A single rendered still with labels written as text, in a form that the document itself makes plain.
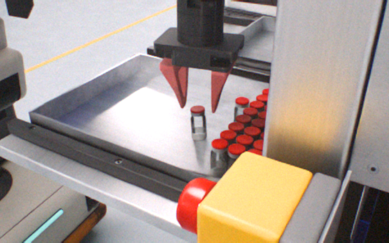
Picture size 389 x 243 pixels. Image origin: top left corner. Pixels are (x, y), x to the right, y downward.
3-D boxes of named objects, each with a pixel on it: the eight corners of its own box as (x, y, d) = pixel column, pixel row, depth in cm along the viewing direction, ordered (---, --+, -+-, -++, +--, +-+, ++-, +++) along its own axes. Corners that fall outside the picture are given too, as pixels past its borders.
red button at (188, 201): (240, 220, 31) (243, 179, 29) (215, 256, 28) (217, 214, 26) (197, 203, 33) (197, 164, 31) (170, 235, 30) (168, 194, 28)
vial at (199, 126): (209, 135, 59) (208, 108, 57) (202, 143, 57) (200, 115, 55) (196, 132, 60) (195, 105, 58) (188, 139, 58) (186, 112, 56)
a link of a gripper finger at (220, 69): (224, 126, 52) (228, 57, 47) (171, 117, 54) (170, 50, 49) (235, 101, 58) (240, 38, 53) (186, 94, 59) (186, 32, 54)
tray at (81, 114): (314, 114, 64) (317, 94, 63) (245, 216, 45) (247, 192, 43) (140, 69, 79) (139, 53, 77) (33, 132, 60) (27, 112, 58)
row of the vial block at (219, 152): (275, 116, 63) (278, 90, 61) (222, 180, 50) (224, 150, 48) (262, 113, 64) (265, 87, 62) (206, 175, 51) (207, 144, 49)
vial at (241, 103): (250, 126, 61) (252, 98, 59) (244, 132, 59) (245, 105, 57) (236, 122, 62) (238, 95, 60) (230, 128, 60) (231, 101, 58)
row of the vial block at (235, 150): (289, 120, 62) (292, 93, 60) (239, 186, 49) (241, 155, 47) (276, 116, 63) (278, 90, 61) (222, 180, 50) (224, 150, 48)
